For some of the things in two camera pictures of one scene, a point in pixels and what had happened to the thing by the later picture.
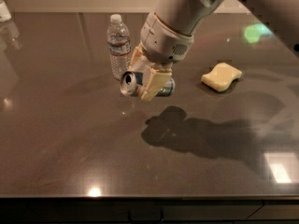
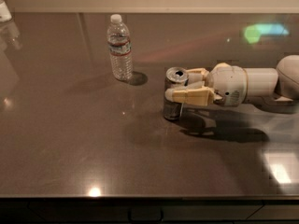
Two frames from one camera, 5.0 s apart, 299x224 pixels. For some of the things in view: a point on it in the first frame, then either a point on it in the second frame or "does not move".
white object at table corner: [5, 14] does not move
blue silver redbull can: [131, 82] → [175, 77]
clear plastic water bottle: [119, 47] does not move
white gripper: [162, 44] → [229, 84]
